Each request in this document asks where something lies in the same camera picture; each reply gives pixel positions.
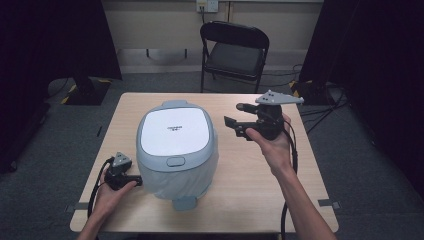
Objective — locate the person's left hand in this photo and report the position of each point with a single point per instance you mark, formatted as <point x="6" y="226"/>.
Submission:
<point x="108" y="200"/>

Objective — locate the white wall socket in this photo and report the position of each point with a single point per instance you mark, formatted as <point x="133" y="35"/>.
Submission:
<point x="207" y="5"/>

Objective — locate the person's right hand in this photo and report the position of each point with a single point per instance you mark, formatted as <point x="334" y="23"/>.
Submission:
<point x="275" y="153"/>

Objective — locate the grey tape strip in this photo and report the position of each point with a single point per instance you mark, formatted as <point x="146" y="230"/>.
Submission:
<point x="78" y="206"/>
<point x="329" y="203"/>

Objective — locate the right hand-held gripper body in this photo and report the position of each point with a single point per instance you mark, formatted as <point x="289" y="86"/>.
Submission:
<point x="271" y="118"/>

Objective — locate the black curtain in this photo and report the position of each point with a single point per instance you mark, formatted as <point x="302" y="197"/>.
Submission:
<point x="50" y="50"/>
<point x="383" y="66"/>

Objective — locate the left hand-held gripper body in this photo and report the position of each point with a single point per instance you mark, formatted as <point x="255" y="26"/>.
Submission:
<point x="118" y="173"/>

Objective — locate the black folding chair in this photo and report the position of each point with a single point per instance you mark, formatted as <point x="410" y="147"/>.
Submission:
<point x="235" y="56"/>

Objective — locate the black stand base striped tape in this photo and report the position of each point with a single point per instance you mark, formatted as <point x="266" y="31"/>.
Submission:
<point x="88" y="93"/>
<point x="313" y="95"/>

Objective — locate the white and grey pedal bin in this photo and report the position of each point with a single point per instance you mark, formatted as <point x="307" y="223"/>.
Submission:
<point x="176" y="143"/>

